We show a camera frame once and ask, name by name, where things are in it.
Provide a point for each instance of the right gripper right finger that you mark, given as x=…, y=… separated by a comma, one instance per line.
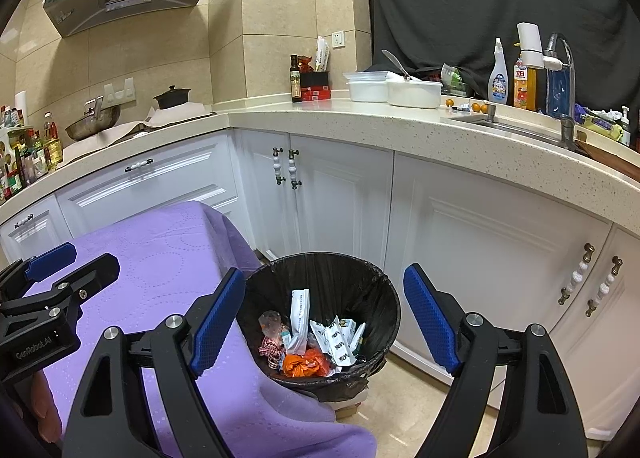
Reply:
x=538, y=414

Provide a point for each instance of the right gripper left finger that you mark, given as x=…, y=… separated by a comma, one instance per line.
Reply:
x=111, y=417

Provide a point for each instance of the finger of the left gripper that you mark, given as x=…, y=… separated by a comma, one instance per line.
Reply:
x=75, y=280
x=50, y=262

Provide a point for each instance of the clear pink plastic wrapper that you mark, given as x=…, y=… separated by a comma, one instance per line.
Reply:
x=271, y=324

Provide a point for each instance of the white blue tube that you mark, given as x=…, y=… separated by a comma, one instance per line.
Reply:
x=299, y=318

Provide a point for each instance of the orange wrapper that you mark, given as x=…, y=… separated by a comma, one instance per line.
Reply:
x=313, y=363

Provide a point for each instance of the black trash bin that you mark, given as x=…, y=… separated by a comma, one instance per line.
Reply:
x=340, y=286

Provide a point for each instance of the left human hand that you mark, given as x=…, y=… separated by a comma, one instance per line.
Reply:
x=41, y=403

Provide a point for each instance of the cooking oil bottle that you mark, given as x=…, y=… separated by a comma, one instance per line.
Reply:
x=53, y=142

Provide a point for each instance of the purple tablecloth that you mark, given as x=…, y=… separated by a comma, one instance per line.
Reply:
x=168, y=257

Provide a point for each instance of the steel wok pan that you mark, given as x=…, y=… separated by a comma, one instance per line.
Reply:
x=97, y=117

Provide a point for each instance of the red patterned snack wrapper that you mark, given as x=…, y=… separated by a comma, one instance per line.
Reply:
x=273, y=350

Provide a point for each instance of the black clay pot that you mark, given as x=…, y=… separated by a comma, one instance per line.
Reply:
x=172, y=97

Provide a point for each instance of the dark soy sauce bottle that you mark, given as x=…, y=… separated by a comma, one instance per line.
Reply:
x=295, y=82

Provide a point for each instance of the red black box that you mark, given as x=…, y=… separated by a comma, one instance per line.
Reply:
x=315, y=86

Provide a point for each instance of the white spray bottle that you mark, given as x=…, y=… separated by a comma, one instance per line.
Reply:
x=498, y=82

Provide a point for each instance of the chrome faucet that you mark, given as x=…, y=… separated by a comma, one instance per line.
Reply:
x=561, y=88

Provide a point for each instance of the white bowl with spoon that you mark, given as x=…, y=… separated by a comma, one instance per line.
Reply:
x=404, y=90

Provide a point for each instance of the white storage container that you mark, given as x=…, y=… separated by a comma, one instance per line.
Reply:
x=367, y=87

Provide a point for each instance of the white water filter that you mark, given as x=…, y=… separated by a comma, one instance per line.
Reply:
x=532, y=53

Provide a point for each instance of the black curtain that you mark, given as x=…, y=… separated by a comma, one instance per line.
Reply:
x=603, y=35

